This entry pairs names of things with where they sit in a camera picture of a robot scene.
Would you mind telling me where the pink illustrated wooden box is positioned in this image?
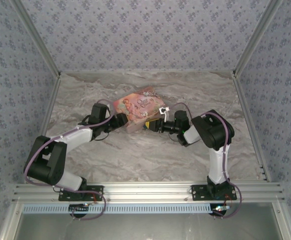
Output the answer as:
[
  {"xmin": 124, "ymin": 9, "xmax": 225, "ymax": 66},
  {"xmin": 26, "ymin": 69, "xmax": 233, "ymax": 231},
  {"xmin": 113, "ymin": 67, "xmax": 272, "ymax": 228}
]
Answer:
[{"xmin": 112, "ymin": 85, "xmax": 167, "ymax": 135}]

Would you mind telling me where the aluminium extrusion beam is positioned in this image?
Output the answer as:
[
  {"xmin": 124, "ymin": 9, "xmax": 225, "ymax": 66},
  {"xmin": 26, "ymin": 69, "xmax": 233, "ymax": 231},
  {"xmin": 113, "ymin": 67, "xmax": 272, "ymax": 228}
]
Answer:
[{"xmin": 11, "ymin": 181, "xmax": 286, "ymax": 204}]

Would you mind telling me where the grey metal panel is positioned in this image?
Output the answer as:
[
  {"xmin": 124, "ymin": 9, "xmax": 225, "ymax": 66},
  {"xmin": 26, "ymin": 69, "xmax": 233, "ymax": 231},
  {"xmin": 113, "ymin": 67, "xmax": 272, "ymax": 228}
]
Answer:
[{"xmin": 14, "ymin": 212, "xmax": 284, "ymax": 240}]

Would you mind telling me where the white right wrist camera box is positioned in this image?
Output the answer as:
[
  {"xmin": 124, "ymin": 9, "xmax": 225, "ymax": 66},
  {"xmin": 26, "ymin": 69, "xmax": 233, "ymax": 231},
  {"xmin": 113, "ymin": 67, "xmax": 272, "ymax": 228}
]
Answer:
[{"xmin": 158, "ymin": 105, "xmax": 172, "ymax": 121}]

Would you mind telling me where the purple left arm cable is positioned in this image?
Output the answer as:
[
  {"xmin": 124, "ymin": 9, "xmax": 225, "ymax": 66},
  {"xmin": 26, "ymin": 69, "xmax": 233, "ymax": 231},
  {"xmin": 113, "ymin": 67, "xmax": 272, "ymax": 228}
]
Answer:
[{"xmin": 23, "ymin": 99, "xmax": 118, "ymax": 194}]

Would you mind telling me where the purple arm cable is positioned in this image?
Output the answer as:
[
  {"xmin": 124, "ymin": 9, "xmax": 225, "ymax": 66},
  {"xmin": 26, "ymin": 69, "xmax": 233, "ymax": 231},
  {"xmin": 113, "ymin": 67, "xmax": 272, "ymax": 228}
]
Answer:
[
  {"xmin": 167, "ymin": 101, "xmax": 237, "ymax": 191},
  {"xmin": 23, "ymin": 99, "xmax": 118, "ymax": 194}
]

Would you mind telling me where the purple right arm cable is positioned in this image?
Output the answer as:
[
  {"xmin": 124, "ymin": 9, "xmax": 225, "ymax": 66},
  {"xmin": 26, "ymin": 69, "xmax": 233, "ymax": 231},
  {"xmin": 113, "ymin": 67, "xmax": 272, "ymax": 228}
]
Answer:
[{"xmin": 167, "ymin": 101, "xmax": 237, "ymax": 191}]

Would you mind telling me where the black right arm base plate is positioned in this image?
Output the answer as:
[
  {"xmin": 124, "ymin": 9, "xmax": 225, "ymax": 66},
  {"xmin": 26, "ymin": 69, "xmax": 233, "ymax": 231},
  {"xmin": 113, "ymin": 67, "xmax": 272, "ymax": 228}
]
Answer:
[{"xmin": 190, "ymin": 184, "xmax": 238, "ymax": 202}]

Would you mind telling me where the light blue slotted cable duct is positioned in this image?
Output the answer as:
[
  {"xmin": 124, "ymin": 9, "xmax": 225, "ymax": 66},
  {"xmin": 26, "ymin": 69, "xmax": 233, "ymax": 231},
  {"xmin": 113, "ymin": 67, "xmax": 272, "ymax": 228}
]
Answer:
[{"xmin": 22, "ymin": 202, "xmax": 213, "ymax": 215}]

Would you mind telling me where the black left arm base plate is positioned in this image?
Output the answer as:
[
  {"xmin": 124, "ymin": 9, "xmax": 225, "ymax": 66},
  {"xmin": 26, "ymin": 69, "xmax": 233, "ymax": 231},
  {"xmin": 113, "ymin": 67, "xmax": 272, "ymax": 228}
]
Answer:
[{"xmin": 58, "ymin": 185, "xmax": 105, "ymax": 202}]

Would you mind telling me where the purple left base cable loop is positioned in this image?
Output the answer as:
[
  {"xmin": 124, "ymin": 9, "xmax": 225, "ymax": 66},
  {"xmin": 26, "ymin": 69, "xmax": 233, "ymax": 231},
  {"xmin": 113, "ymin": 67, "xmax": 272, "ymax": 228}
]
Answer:
[{"xmin": 69, "ymin": 187, "xmax": 107, "ymax": 222}]

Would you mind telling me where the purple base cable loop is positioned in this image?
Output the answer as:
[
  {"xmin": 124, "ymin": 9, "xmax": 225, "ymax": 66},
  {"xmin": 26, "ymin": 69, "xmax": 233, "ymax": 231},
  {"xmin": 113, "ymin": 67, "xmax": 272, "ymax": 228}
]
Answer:
[
  {"xmin": 211, "ymin": 188, "xmax": 244, "ymax": 220},
  {"xmin": 69, "ymin": 187, "xmax": 107, "ymax": 222}
]

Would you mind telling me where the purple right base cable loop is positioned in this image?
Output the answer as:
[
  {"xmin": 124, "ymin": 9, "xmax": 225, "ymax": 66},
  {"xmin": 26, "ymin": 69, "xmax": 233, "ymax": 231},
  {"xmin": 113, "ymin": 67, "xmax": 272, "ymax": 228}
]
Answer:
[{"xmin": 211, "ymin": 188, "xmax": 244, "ymax": 220}]

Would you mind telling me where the aluminium corner post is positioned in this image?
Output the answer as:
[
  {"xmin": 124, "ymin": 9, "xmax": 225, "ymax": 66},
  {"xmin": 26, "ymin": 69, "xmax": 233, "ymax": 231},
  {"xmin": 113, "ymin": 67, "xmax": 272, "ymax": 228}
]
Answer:
[
  {"xmin": 231, "ymin": 0, "xmax": 285, "ymax": 77},
  {"xmin": 11, "ymin": 0, "xmax": 62, "ymax": 77}
]

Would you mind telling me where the aluminium frame leg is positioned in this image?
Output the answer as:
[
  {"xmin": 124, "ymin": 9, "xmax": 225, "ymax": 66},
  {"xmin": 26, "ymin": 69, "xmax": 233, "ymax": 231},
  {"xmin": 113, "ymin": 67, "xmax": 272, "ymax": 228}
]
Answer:
[
  {"xmin": 271, "ymin": 201, "xmax": 291, "ymax": 240},
  {"xmin": 0, "ymin": 202, "xmax": 24, "ymax": 240}
]

